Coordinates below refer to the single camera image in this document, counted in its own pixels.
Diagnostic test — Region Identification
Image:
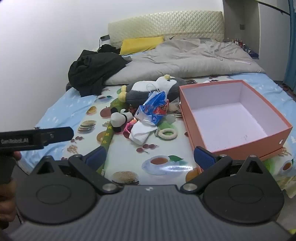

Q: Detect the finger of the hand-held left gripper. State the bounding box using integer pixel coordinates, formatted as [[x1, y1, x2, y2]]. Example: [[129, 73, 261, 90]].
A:
[[42, 127, 74, 146]]

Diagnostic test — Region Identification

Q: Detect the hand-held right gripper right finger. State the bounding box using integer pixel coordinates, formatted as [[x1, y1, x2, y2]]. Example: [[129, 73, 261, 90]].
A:
[[180, 146, 272, 193]]

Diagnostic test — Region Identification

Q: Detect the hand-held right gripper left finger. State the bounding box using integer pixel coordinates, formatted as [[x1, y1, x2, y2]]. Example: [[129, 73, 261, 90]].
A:
[[30, 146, 119, 195]]

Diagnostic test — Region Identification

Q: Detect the small panda plush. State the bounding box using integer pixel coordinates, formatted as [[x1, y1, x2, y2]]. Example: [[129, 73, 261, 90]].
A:
[[110, 108, 134, 134]]

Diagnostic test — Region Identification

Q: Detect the pink yellow bird toy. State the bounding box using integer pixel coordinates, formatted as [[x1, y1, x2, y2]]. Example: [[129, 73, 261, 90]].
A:
[[124, 118, 139, 139]]

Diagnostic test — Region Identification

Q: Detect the pink cardboard box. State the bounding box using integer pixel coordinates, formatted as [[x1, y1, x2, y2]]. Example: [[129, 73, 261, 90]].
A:
[[179, 80, 293, 173]]

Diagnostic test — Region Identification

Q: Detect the blue white tissue packet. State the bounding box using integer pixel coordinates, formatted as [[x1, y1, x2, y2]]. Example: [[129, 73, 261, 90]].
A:
[[135, 91, 169, 127]]

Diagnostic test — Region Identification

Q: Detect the person's left hand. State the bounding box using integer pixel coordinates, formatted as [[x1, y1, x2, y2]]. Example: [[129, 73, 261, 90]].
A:
[[0, 152, 22, 230]]

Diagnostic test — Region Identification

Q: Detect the long green plush toy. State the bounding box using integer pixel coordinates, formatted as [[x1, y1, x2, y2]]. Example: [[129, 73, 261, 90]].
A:
[[96, 98, 126, 175]]

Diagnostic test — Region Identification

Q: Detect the light blue bed sheet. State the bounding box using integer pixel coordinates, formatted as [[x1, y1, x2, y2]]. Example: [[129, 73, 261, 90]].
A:
[[37, 72, 296, 121]]

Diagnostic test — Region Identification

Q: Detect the food printed bed sheet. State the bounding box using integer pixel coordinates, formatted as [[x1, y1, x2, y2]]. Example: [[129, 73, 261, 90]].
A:
[[22, 74, 296, 194]]

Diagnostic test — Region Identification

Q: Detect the white folded cloth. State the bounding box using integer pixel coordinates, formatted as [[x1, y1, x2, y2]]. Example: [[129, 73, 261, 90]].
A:
[[129, 120, 158, 145]]

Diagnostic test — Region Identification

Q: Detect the black clothing pile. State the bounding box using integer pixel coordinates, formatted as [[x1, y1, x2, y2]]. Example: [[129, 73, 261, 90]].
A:
[[68, 44, 133, 97]]

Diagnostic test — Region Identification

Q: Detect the grey white penguin plush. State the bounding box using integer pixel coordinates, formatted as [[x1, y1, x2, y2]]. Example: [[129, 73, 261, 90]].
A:
[[117, 74, 187, 106]]

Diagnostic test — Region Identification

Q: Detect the grey duvet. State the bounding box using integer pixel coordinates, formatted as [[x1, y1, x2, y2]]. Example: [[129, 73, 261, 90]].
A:
[[105, 39, 265, 85]]

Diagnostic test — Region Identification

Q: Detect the yellow pillow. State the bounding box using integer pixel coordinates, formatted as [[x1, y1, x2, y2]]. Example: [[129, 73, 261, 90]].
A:
[[120, 36, 164, 55]]

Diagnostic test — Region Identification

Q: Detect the row of small bottles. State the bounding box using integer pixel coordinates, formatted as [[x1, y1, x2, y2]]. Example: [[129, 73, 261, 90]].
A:
[[228, 37, 250, 51]]

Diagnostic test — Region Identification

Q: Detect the blue curtain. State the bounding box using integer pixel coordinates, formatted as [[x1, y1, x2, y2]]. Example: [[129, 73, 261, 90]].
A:
[[282, 0, 296, 93]]

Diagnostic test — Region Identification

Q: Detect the cream quilted headboard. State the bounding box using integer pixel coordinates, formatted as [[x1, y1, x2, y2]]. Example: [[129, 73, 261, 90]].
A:
[[108, 10, 225, 48]]

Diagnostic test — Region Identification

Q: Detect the white wardrobe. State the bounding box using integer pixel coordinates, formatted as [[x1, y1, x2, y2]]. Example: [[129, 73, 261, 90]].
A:
[[223, 0, 292, 82]]

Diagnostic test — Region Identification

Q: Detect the white ring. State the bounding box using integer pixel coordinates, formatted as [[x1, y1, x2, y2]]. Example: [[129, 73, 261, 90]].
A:
[[155, 128, 178, 141]]

